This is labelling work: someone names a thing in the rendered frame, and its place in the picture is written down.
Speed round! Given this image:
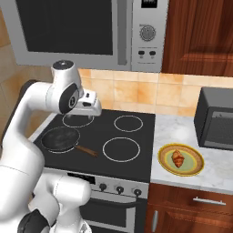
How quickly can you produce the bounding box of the brown wooden drawer front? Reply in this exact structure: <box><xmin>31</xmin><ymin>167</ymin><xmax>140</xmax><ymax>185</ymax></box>
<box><xmin>147</xmin><ymin>182</ymin><xmax>233</xmax><ymax>227</ymax></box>

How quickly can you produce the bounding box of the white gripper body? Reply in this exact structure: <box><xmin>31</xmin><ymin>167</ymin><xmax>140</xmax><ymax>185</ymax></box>
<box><xmin>64</xmin><ymin>99</ymin><xmax>103</xmax><ymax>117</ymax></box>

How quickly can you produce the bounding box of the black toaster oven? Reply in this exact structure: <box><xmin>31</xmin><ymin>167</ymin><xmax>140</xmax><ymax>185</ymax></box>
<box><xmin>193</xmin><ymin>86</ymin><xmax>233</xmax><ymax>151</ymax></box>

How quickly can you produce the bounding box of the silver oven door handle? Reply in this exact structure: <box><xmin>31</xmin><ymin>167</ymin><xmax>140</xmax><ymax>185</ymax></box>
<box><xmin>90</xmin><ymin>198</ymin><xmax>144</xmax><ymax>209</ymax></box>

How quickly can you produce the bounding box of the silver microwave knob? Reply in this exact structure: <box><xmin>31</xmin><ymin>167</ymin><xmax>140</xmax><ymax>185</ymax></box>
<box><xmin>139</xmin><ymin>25</ymin><xmax>157</xmax><ymax>42</ymax></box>

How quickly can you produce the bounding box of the dark microwave door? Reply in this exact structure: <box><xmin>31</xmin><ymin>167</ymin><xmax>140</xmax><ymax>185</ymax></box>
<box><xmin>0</xmin><ymin>0</ymin><xmax>133</xmax><ymax>71</ymax></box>

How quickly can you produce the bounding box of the silver cupboard door handle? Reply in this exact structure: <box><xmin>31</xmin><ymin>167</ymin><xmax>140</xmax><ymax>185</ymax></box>
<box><xmin>151</xmin><ymin>209</ymin><xmax>159</xmax><ymax>233</ymax></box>

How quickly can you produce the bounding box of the silver microwave door handle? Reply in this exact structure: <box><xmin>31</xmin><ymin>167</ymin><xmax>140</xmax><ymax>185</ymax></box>
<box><xmin>116</xmin><ymin>0</ymin><xmax>128</xmax><ymax>66</ymax></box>

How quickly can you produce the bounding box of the black frying pan wooden handle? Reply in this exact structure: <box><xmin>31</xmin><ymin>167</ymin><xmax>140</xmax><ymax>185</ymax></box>
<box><xmin>41</xmin><ymin>126</ymin><xmax>100</xmax><ymax>158</ymax></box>

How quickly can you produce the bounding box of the brown wooden base cupboard door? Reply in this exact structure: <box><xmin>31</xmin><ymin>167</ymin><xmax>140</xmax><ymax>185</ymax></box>
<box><xmin>144</xmin><ymin>203</ymin><xmax>233</xmax><ymax>233</ymax></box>

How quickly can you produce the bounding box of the yellow green plate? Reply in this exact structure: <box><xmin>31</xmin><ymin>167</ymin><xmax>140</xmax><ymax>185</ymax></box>
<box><xmin>157</xmin><ymin>143</ymin><xmax>206</xmax><ymax>177</ymax></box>

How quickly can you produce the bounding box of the silver drawer handle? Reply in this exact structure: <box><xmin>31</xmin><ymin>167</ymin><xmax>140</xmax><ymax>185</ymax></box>
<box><xmin>192</xmin><ymin>196</ymin><xmax>228</xmax><ymax>207</ymax></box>

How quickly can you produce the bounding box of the brown croissant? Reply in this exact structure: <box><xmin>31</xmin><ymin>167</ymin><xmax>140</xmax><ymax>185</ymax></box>
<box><xmin>171</xmin><ymin>149</ymin><xmax>186</xmax><ymax>169</ymax></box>

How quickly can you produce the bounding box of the silver oven with control panel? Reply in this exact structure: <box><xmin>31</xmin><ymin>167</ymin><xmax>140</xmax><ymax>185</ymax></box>
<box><xmin>41</xmin><ymin>167</ymin><xmax>150</xmax><ymax>233</ymax></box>

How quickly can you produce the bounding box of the black hob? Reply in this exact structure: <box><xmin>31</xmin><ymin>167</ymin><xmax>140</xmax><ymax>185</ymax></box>
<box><xmin>33</xmin><ymin>108</ymin><xmax>157</xmax><ymax>184</ymax></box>

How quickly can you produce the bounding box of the black oven door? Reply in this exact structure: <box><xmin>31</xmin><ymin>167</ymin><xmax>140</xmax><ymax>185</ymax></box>
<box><xmin>77</xmin><ymin>197</ymin><xmax>147</xmax><ymax>233</ymax></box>

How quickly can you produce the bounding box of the silver microwave oven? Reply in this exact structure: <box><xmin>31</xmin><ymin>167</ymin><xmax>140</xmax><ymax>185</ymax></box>
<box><xmin>0</xmin><ymin>0</ymin><xmax>169</xmax><ymax>74</ymax></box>

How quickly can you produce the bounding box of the brown wooden wall cupboard door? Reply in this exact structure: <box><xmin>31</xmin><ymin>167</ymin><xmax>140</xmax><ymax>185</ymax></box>
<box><xmin>160</xmin><ymin>0</ymin><xmax>233</xmax><ymax>77</ymax></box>

